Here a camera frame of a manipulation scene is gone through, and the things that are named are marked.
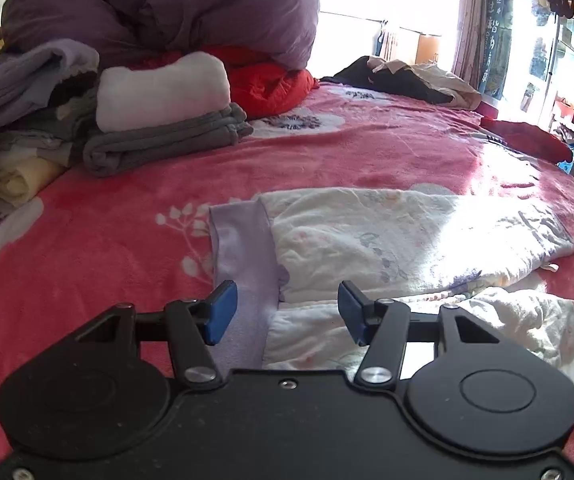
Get red quilt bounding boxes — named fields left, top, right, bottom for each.
left=131, top=45, right=321, bottom=121

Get dark and beige clothes heap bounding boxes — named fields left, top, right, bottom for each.
left=321, top=55, right=456, bottom=106

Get white floral pajama pants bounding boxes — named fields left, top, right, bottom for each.
left=208, top=187, right=574, bottom=412

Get brown board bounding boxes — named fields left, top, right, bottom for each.
left=415, top=33, right=442, bottom=66

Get red floral blanket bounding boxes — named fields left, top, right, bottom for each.
left=0, top=80, right=574, bottom=463

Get red garment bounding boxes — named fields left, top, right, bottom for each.
left=480, top=115, right=574, bottom=164

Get pale yellow folded cloth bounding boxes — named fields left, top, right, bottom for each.
left=0, top=152, right=66, bottom=207

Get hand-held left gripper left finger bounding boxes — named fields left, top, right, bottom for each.
left=74, top=280, right=239, bottom=389

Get purple duvet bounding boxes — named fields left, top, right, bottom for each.
left=0, top=0, right=321, bottom=72

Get lilac folded garment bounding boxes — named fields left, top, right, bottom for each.
left=0, top=38, right=101, bottom=134

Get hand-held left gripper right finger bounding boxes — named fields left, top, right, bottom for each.
left=337, top=280, right=500, bottom=389

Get grey folded garment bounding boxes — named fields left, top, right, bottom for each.
left=82, top=102, right=254, bottom=179

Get black and beige clothes heap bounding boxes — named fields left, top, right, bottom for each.
left=366, top=55, right=483, bottom=111

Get pink patterned curtain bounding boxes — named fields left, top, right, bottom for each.
left=454, top=0, right=492, bottom=92

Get white folded cloth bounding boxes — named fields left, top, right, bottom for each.
left=96, top=51, right=232, bottom=132

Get dark blue hanging banner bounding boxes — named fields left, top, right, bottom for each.
left=479, top=0, right=518, bottom=99

